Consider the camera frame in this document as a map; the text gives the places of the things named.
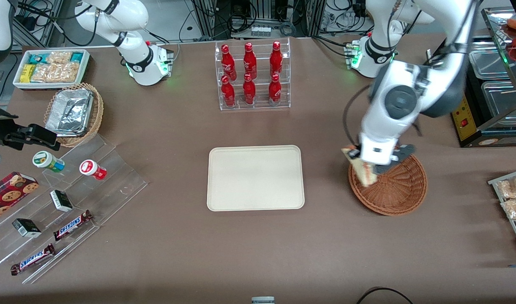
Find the red lid yogurt cup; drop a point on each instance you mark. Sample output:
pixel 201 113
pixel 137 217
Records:
pixel 91 168

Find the light wicker basket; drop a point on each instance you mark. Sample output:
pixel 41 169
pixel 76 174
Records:
pixel 98 114

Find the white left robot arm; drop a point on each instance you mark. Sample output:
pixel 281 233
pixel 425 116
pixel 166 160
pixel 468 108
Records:
pixel 397 101

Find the white power strip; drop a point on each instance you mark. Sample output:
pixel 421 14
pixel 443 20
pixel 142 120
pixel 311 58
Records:
pixel 261 31

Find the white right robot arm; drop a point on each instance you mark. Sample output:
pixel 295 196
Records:
pixel 143 63

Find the green lid yogurt cup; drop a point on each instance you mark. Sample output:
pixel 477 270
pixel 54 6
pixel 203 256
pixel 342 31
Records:
pixel 44 159

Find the snickers chocolate bar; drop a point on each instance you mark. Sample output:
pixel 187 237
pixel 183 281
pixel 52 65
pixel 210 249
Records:
pixel 33 259
pixel 72 226

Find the clear bag of crackers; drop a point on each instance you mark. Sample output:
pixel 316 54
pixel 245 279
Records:
pixel 57 72

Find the yellow snack packet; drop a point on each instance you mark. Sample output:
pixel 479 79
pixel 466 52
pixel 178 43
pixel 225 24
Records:
pixel 27 73

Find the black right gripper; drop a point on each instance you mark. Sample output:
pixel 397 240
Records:
pixel 0 129

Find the red chocolate cookie box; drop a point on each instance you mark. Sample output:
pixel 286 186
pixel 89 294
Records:
pixel 10 194

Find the white plastic snack bin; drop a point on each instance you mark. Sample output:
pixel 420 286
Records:
pixel 85 63

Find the triangle sandwich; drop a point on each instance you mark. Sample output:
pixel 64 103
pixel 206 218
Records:
pixel 365 173

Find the clear bag of snacks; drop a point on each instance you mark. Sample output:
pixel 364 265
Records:
pixel 515 209
pixel 511 188

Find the red cola bottle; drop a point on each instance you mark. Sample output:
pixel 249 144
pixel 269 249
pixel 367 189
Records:
pixel 274 89
pixel 249 61
pixel 276 59
pixel 249 90
pixel 228 63
pixel 228 93

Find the small grey device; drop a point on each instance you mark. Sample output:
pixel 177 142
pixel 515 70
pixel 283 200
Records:
pixel 263 300

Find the tray of packaged snacks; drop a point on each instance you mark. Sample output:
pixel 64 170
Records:
pixel 494 183

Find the stack of foil trays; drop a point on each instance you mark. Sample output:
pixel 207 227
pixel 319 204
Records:
pixel 69 112

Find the clear acrylic bottle rack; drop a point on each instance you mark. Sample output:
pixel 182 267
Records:
pixel 260 90

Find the round brown wicker basket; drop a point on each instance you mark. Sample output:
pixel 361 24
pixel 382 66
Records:
pixel 397 194

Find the clear acrylic stepped display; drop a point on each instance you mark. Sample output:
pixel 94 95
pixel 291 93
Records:
pixel 114 177

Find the black food warmer cabinet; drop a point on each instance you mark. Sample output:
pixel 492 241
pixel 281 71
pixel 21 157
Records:
pixel 494 126

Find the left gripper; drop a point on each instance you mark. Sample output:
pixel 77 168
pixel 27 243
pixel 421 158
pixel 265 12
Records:
pixel 353 153

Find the small black white carton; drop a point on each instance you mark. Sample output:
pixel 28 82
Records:
pixel 61 200
pixel 26 228

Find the teal snack packet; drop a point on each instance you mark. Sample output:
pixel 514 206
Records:
pixel 38 58

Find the beige rectangular tray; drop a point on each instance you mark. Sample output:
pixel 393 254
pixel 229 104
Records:
pixel 255 177

